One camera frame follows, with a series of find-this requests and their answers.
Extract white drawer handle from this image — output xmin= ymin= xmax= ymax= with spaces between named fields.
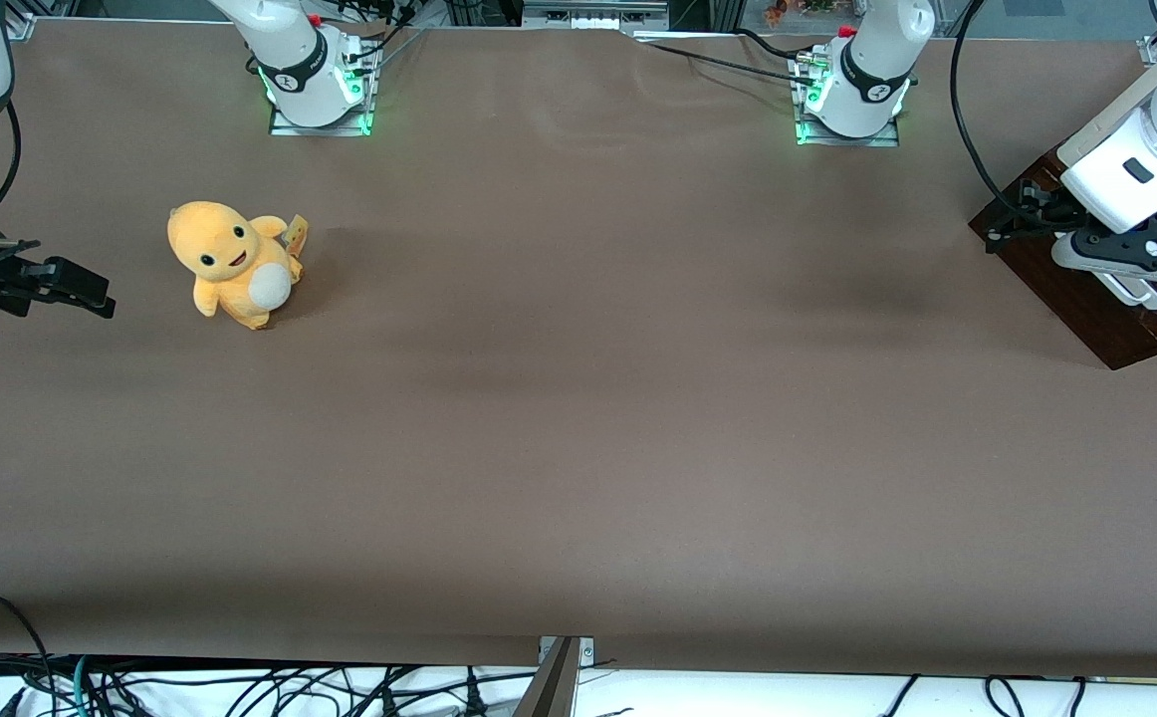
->
xmin=1099 ymin=271 xmax=1157 ymax=312

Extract yellow plush toy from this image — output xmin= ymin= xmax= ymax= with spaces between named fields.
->
xmin=166 ymin=200 xmax=309 ymax=331

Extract orange small objects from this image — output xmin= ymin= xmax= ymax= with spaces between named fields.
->
xmin=763 ymin=0 xmax=838 ymax=27

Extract brown table cover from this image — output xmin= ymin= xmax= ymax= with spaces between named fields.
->
xmin=0 ymin=15 xmax=1157 ymax=680

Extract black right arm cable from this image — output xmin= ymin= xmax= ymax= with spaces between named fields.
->
xmin=0 ymin=100 xmax=23 ymax=225

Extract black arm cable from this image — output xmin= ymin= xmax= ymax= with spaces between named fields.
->
xmin=0 ymin=100 xmax=23 ymax=225
xmin=950 ymin=0 xmax=1023 ymax=225

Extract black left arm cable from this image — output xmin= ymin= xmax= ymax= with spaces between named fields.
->
xmin=950 ymin=0 xmax=1023 ymax=225

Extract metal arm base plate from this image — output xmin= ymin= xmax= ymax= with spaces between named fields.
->
xmin=794 ymin=50 xmax=901 ymax=148
xmin=268 ymin=40 xmax=377 ymax=137

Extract short black table cable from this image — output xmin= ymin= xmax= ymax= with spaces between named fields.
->
xmin=735 ymin=28 xmax=813 ymax=66

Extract long black table cable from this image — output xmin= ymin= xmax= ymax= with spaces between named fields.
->
xmin=633 ymin=38 xmax=818 ymax=89

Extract grey diagonal base cable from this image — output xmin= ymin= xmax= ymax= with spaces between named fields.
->
xmin=371 ymin=24 xmax=431 ymax=73

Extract grey metal frame rail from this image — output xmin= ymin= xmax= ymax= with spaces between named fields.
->
xmin=522 ymin=0 xmax=671 ymax=31

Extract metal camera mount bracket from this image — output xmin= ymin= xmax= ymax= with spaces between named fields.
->
xmin=537 ymin=635 xmax=596 ymax=666

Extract dark camera mount post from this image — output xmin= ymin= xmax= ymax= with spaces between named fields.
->
xmin=514 ymin=637 xmax=581 ymax=717

